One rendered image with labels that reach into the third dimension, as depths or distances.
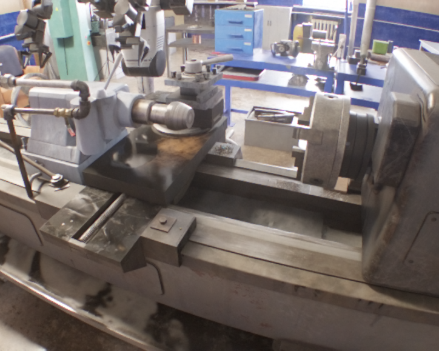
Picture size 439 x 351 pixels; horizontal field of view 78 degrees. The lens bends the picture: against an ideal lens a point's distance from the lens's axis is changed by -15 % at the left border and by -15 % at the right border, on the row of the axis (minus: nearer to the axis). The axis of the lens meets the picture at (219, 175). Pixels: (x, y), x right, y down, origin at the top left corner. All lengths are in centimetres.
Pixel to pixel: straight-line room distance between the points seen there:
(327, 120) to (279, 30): 686
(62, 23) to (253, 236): 466
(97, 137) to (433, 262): 98
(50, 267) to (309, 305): 112
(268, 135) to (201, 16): 291
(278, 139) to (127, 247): 232
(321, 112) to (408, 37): 734
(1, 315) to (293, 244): 167
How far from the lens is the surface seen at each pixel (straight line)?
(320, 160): 75
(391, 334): 102
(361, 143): 78
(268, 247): 87
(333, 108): 77
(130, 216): 93
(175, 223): 88
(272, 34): 761
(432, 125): 60
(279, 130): 293
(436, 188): 67
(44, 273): 154
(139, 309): 128
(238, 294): 95
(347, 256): 90
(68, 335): 180
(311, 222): 113
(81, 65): 535
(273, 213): 114
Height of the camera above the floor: 147
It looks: 34 degrees down
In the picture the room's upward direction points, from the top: straight up
